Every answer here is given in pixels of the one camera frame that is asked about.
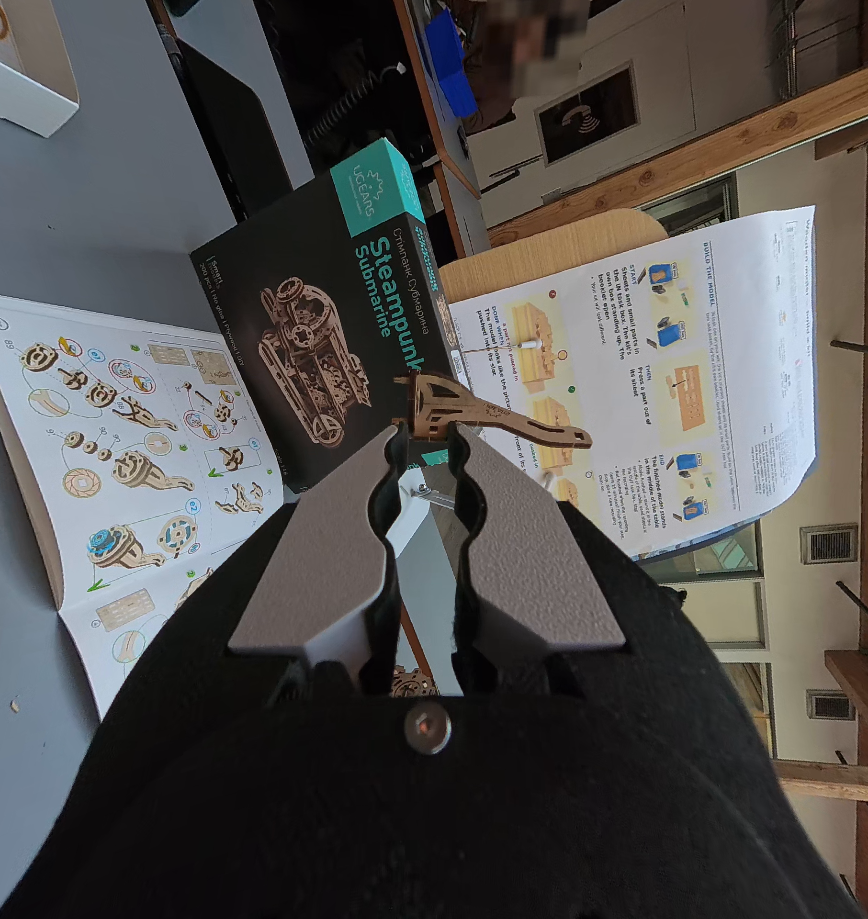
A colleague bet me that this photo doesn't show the black phone symbol sign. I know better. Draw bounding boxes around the black phone symbol sign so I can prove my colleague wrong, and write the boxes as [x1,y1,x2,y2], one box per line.
[534,63,639,168]

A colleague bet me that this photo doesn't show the white cardboard box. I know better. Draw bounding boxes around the white cardboard box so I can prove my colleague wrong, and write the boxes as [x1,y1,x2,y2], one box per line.
[0,0,80,139]

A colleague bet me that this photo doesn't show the printed task instruction sheet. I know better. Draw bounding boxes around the printed task instruction sheet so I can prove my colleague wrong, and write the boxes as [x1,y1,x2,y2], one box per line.
[448,207,819,562]

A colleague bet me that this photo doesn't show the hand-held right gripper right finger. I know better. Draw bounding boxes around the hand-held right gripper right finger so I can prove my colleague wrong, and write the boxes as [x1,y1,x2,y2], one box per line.
[450,422,630,661]

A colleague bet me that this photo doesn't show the black flat panel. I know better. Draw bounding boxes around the black flat panel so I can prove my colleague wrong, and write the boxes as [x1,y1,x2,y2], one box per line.
[175,36,294,224]

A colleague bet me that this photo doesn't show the wooden sheet holder board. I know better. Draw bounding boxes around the wooden sheet holder board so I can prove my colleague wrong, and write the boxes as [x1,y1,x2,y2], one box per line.
[440,208,670,303]

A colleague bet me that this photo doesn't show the long white table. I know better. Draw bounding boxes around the long white table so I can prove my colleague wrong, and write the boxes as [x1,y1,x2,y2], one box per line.
[394,0,492,259]

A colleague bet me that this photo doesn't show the black coiled cable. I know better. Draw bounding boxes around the black coiled cable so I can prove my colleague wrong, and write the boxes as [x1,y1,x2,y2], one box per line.
[304,65,393,146]

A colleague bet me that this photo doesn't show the illustrated instruction booklet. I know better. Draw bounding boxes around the illustrated instruction booklet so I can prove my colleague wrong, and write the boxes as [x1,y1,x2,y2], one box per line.
[0,291,285,722]

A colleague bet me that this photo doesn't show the blue plastic bin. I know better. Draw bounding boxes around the blue plastic bin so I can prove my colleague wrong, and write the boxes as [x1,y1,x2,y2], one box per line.
[423,11,479,120]

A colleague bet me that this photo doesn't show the dark model kit box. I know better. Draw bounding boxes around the dark model kit box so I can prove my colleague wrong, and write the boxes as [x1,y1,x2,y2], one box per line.
[190,138,465,496]

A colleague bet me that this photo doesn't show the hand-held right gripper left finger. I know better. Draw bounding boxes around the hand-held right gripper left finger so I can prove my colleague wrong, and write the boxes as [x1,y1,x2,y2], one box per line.
[227,424,407,676]

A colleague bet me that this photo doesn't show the wooden handle part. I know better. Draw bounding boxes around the wooden handle part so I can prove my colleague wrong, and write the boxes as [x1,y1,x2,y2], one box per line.
[394,370,594,452]

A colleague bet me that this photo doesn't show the assembled wooden model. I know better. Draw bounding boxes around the assembled wooden model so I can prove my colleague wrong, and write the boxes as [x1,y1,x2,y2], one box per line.
[389,664,440,699]

